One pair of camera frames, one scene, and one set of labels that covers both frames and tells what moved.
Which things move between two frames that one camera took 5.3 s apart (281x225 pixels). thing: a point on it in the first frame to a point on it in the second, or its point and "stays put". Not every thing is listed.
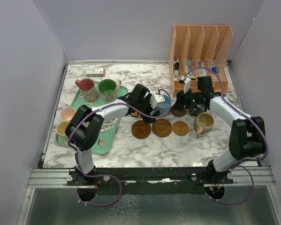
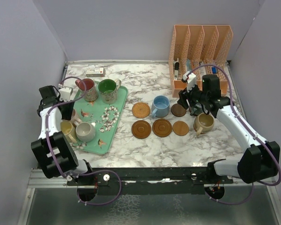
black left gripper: (147, 100) to (67, 114)
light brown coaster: (181, 128) stays put
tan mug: (203, 123) stays put
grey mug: (200, 108) stays put
